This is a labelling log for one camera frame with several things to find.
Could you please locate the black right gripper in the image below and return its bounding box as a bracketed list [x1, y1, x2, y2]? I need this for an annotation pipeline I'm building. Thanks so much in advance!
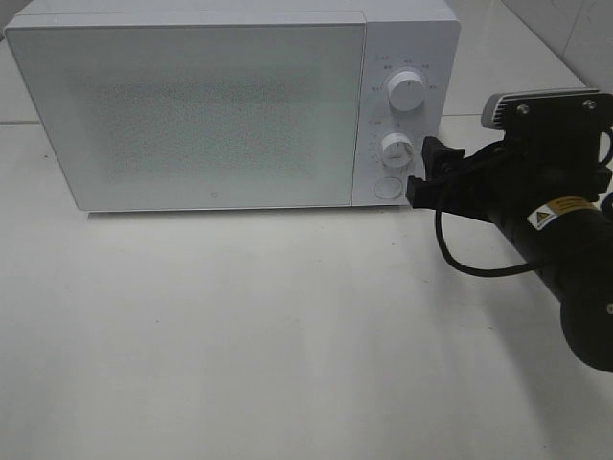
[406, 136, 611, 222]

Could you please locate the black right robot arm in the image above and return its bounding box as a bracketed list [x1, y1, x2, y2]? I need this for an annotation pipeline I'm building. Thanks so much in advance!
[406, 136, 612, 372]

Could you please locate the upper white power knob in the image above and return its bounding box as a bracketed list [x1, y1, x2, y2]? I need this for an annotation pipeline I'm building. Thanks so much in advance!
[387, 69, 425, 112]

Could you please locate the round white door button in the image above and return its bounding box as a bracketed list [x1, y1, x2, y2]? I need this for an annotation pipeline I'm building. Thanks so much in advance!
[374, 177, 403, 200]

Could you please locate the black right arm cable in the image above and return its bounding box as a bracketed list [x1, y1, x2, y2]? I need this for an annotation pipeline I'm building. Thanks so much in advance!
[433, 126, 613, 278]

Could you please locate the white microwave oven body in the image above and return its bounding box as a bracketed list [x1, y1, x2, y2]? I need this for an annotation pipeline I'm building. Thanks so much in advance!
[4, 1, 461, 211]

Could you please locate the white timer knob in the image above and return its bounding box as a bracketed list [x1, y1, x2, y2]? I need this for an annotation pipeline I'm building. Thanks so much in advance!
[381, 133, 413, 169]

